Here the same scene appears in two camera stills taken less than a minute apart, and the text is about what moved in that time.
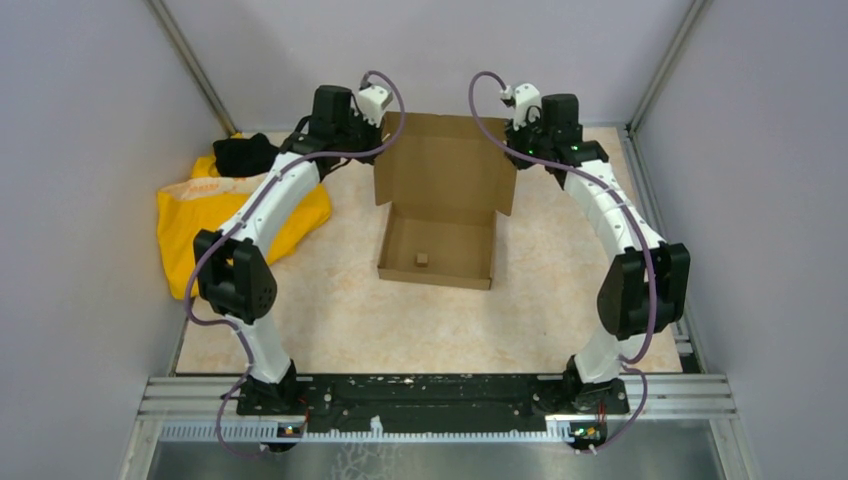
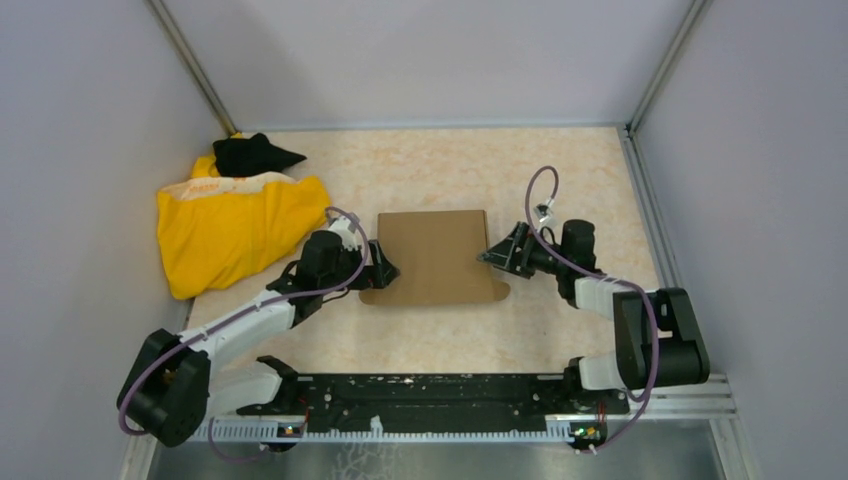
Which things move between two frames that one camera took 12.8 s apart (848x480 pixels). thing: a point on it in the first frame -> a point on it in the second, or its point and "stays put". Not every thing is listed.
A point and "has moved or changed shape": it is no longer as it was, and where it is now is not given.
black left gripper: [374, 129] -> [376, 275]
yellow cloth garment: [191, 211] stays put
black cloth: [241, 157] stays put
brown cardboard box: [445, 181] has moved or changed shape
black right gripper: [512, 135] -> [505, 255]
